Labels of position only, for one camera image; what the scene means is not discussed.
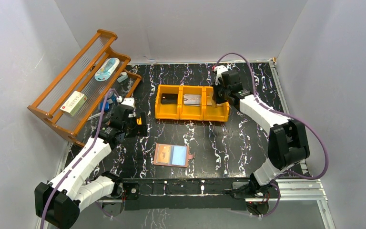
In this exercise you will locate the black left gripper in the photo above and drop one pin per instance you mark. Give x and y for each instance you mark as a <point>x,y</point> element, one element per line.
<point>135,121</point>

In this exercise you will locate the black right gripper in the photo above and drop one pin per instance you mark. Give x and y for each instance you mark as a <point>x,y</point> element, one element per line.
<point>215,97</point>

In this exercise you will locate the pink leather card holder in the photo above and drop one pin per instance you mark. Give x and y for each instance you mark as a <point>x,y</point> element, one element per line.
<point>180,156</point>

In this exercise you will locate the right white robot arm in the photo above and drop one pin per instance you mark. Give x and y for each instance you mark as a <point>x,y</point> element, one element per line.
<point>287,140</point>

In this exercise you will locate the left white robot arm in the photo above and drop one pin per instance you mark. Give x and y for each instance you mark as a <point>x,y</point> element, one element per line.
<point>78,177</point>

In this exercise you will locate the card stack middle bin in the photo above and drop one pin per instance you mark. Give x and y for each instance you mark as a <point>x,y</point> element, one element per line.
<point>192,99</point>

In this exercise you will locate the gold VIP card in holder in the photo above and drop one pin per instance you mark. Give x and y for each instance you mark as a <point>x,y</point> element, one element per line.
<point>164,154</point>

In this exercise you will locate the yellow three-compartment bin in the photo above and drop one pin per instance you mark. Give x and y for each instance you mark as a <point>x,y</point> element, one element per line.
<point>207,111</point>

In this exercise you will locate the blue round cap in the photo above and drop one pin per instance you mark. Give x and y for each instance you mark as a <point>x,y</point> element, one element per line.
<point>104,106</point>

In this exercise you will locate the white orange marker pen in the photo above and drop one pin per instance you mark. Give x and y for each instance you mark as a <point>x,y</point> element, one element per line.
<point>93,116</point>

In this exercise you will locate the blue white tape roll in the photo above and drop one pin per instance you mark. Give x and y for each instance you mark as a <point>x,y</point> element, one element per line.
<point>111,97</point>

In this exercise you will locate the blue white toothbrush package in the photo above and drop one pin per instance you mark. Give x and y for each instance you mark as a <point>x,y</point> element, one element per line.
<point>107,69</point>

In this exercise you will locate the white green medicine box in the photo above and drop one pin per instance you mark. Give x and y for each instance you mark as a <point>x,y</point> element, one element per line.
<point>74,103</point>

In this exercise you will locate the orange wooden shelf rack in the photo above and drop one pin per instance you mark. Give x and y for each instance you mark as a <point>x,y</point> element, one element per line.
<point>78,76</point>

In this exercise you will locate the black metal base rail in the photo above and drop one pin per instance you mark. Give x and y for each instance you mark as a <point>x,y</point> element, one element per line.
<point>135,193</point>

